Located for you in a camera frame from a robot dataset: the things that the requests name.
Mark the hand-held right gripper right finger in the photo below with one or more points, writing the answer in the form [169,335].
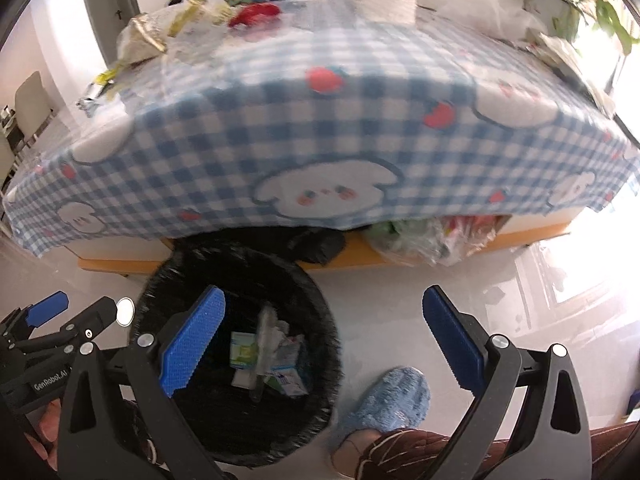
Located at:
[455,340]

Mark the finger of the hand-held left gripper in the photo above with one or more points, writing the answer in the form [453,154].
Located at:
[95,315]
[47,307]

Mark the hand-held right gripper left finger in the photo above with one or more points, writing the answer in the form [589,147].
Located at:
[192,345]

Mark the green white medicine box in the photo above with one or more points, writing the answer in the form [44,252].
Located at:
[242,352]

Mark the black trash bin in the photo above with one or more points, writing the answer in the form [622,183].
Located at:
[240,275]

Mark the person's left hand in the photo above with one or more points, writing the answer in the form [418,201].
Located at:
[49,422]

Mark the wooden table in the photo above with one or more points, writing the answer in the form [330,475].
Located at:
[125,266]

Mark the clear crumpled wrapper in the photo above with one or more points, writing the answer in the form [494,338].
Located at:
[267,335]

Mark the blue fluffy slipper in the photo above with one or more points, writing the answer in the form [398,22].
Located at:
[385,405]

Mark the clear plastic bag bundle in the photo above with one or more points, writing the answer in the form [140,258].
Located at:
[425,245]

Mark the white blue medicine box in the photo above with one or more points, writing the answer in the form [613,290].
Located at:
[292,365]

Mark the black plastic bag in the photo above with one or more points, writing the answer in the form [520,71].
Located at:
[320,247]

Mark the white dining chair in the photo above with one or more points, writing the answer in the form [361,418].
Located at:
[32,105]

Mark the blue checked printed tablecloth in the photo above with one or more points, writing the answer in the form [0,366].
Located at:
[320,160]

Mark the yellow wrapper strip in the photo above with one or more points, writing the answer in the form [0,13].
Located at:
[107,76]

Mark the gold white snack wrapper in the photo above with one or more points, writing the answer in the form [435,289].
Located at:
[142,35]

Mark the clear plastic film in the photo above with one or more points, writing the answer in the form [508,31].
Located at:
[200,42]

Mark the grey door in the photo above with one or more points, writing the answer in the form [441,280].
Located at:
[107,5]

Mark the yellow green wrapper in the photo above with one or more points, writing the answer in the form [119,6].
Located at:
[200,10]

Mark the white plastic bag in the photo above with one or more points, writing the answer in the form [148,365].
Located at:
[480,15]

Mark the red wrapper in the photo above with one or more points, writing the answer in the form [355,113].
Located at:
[255,14]

